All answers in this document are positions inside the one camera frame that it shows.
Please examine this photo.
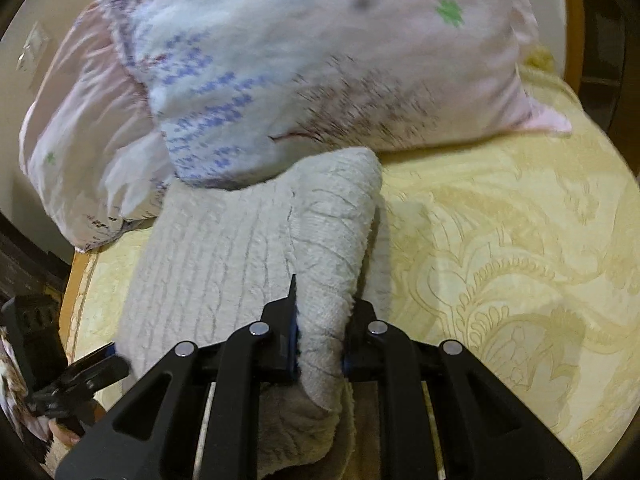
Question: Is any wooden bed frame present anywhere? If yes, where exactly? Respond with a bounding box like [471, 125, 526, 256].
[559, 0, 587, 96]

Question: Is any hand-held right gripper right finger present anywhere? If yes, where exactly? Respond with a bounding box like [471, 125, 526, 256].
[342, 300, 583, 480]

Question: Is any tree print floral pillow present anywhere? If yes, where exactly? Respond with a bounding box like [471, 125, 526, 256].
[94, 0, 573, 192]

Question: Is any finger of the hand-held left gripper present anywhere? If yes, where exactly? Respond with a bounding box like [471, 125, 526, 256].
[67, 344, 118, 378]
[30, 357, 131, 418]

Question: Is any cream cable-knit sweater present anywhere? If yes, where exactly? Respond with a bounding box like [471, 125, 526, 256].
[117, 147, 383, 480]

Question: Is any yellow patterned bedspread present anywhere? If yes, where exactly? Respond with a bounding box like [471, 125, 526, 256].
[64, 45, 640, 480]

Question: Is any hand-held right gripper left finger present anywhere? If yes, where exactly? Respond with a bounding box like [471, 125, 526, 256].
[55, 274, 301, 480]

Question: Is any white wall switch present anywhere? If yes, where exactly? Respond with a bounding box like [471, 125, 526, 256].
[16, 21, 52, 72]

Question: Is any pink floral pillow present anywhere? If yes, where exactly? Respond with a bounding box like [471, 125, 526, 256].
[19, 2, 176, 253]

